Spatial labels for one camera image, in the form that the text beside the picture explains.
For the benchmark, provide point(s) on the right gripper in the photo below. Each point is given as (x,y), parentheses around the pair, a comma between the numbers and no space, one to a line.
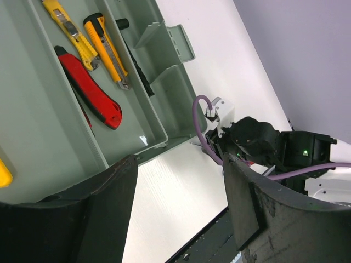
(248,140)

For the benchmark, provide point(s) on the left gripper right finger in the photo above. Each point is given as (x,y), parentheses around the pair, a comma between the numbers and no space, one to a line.
(273,223)

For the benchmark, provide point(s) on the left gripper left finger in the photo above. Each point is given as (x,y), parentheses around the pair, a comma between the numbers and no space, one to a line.
(87,222)

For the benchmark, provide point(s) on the yellow handled screwdriver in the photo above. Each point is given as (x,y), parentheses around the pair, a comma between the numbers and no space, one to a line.
(6,177)

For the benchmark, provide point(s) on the green toolbox with clear lid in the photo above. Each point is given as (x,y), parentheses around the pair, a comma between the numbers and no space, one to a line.
(63,122)

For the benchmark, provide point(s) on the red handled pliers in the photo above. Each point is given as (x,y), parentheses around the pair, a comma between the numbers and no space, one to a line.
(88,92)

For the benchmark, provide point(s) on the black rubber mallet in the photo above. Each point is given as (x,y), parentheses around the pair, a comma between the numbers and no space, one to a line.
(123,24)

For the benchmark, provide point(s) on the yellow black utility knife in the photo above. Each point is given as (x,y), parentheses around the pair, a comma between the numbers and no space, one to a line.
(95,27)

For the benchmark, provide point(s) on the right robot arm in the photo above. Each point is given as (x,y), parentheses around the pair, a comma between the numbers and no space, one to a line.
(313,164)

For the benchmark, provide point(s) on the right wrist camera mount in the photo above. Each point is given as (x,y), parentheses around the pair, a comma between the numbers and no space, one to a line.
(222,112)

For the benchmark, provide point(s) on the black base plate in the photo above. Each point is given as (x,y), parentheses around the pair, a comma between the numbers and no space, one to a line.
(214,243)

